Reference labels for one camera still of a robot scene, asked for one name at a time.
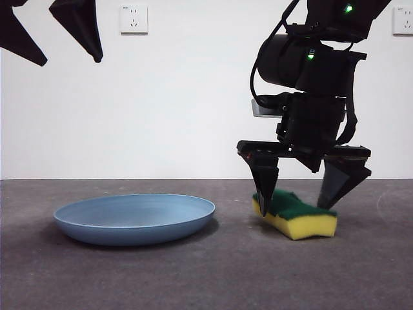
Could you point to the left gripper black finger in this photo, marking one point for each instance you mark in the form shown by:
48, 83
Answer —
82, 22
16, 35

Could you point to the white wall socket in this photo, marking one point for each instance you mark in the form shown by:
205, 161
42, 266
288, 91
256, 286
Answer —
134, 19
403, 22

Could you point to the pale grey camera box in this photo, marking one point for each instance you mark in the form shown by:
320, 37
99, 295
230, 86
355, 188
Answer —
263, 109

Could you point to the blue round plate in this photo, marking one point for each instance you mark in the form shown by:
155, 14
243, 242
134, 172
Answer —
135, 226

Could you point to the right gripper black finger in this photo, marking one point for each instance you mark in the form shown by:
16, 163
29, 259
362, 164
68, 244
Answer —
265, 181
338, 181

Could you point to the yellow sponge with green pad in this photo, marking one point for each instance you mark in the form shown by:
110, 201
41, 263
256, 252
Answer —
306, 227

